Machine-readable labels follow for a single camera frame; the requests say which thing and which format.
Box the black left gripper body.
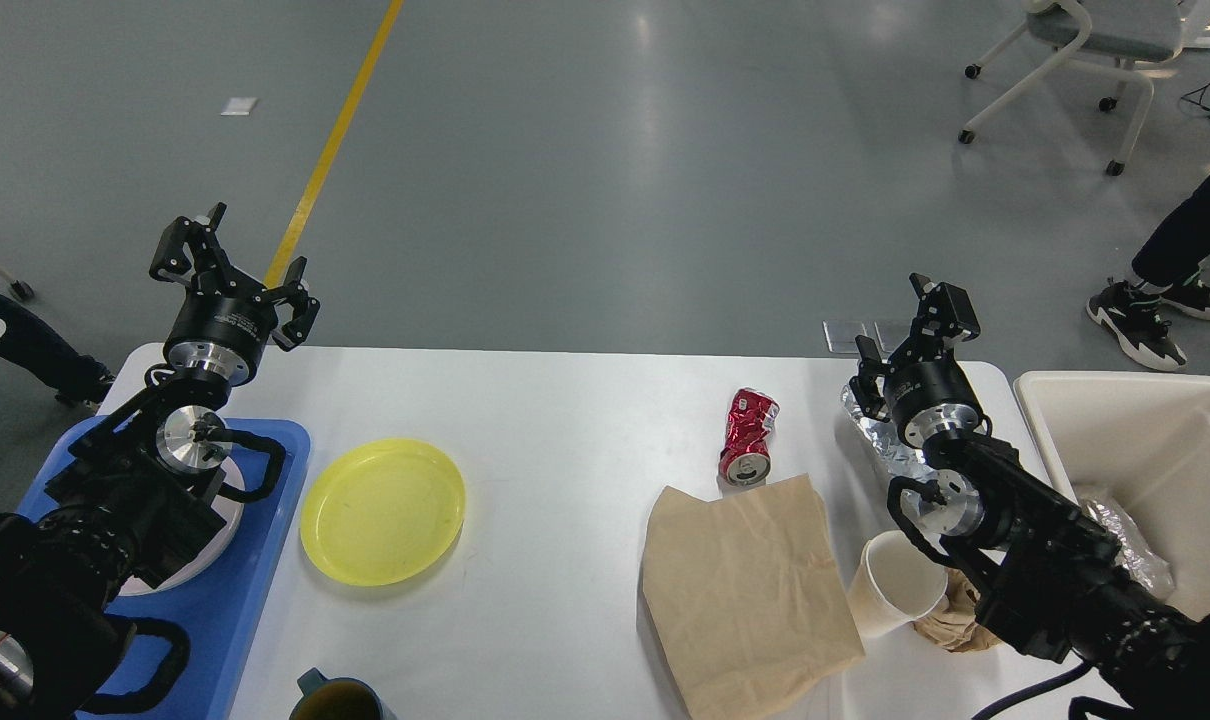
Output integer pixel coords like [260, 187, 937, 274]
[163, 293, 273, 387]

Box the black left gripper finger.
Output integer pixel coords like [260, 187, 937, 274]
[149, 202, 230, 295]
[257, 257, 319, 352]

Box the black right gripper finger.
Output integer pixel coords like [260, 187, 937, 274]
[889, 273, 981, 365]
[849, 334, 891, 421]

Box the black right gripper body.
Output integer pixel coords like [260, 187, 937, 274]
[883, 361, 986, 447]

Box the yellow plastic plate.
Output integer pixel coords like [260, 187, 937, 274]
[300, 438, 468, 587]

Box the brown paper bag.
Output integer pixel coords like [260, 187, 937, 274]
[640, 474, 865, 719]

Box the teal mug yellow inside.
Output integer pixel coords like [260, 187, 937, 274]
[288, 667, 398, 719]

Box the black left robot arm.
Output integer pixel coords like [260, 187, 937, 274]
[0, 202, 319, 719]

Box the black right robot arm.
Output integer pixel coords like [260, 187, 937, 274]
[848, 273, 1210, 719]

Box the floor socket plate left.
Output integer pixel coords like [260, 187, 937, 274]
[823, 319, 870, 356]

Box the floor socket plate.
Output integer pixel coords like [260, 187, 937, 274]
[823, 319, 870, 356]
[872, 319, 912, 356]

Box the floor socket plate right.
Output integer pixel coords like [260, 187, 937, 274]
[872, 319, 912, 356]

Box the aluminium foil tray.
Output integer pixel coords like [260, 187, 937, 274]
[841, 386, 938, 489]

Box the crushed red soda can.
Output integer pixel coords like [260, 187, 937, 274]
[716, 387, 780, 486]

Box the white chair leg with caster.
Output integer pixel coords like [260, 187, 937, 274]
[0, 263, 35, 304]

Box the white paper cup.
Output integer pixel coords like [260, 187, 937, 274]
[846, 530, 947, 639]

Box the person at left edge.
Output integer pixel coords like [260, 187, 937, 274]
[0, 292, 115, 410]

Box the pink plate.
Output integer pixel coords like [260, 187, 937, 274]
[119, 457, 244, 597]

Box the person in black trousers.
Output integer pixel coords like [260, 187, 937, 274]
[1087, 174, 1210, 371]

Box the crumpled brown paper ball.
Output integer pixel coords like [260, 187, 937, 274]
[910, 568, 1003, 653]

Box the beige plastic bin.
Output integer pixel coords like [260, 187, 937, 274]
[1015, 371, 1210, 620]

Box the crumpled foil in bin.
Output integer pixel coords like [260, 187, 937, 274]
[1073, 484, 1176, 601]

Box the blue plastic tray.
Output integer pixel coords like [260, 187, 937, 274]
[16, 416, 311, 719]

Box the white grey office chair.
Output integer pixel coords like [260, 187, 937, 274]
[957, 1, 1186, 177]

